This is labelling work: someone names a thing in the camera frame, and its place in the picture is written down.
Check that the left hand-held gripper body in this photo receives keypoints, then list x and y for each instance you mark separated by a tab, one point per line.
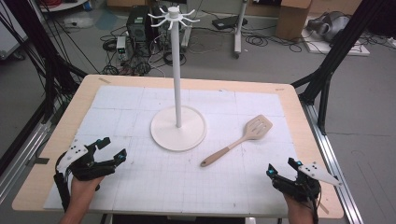
74	154

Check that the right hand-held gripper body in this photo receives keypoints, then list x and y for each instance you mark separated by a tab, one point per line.
303	186

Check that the beige slotted spatula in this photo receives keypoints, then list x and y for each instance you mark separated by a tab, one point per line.
219	156

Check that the white utensil stand with hooks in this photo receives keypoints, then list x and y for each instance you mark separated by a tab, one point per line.
177	77

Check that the person's right hand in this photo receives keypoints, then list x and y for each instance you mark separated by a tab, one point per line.
299	207

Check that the person's left hand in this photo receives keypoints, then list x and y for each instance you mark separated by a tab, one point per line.
82	188

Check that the white grid mat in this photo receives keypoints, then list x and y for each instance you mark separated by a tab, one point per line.
155	189

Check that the small bench power supply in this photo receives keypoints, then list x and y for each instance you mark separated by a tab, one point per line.
121	46

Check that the black computer tower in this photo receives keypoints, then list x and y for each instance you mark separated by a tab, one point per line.
137	26

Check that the white flat board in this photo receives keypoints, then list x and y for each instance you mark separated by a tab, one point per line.
342	49

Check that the grey vacuum cleaner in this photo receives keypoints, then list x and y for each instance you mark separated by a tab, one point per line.
330	26

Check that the brown cardboard box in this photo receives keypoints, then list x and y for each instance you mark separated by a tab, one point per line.
292	20

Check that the white round table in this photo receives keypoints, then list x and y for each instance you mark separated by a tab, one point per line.
62	4

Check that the black flat device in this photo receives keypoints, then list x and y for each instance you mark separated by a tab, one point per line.
229	22

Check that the aluminium rail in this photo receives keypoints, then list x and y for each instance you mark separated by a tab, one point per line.
333	161
21	155

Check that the black metal frame strut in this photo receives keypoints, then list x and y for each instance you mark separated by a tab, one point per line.
336	56
46	62

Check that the white metal stand post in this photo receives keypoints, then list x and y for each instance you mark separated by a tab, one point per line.
239	28

